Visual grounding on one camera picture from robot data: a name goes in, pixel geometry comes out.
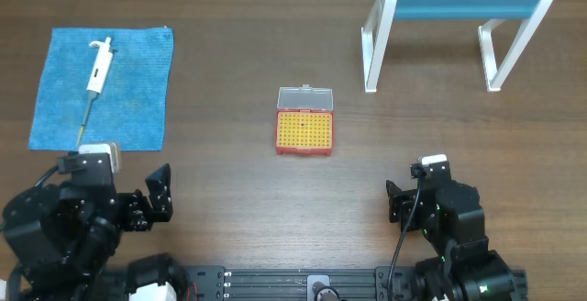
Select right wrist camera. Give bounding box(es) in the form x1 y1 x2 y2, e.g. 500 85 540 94
418 153 449 168

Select mounting rail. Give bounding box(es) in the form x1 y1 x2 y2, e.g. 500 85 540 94
183 265 528 301

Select blue cloth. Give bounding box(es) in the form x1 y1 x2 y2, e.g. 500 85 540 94
28 26 176 152

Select black cable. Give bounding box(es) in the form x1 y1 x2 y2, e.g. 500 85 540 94
386 164 426 301
33 164 61 189

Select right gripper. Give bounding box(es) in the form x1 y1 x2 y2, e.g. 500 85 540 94
385 160 453 233

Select red and yellow tip box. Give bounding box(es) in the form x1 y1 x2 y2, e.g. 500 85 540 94
274 84 336 158

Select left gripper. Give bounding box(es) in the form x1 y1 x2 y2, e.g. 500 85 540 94
56 152 174 233

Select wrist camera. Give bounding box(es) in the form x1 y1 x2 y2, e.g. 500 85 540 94
77 142 122 174
418 153 449 168

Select white pipette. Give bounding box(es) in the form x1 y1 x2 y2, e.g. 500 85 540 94
75 36 118 149

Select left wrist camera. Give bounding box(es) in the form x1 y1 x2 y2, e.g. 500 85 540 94
77 142 122 174

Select white and blue stand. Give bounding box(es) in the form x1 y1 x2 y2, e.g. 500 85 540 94
360 0 560 95

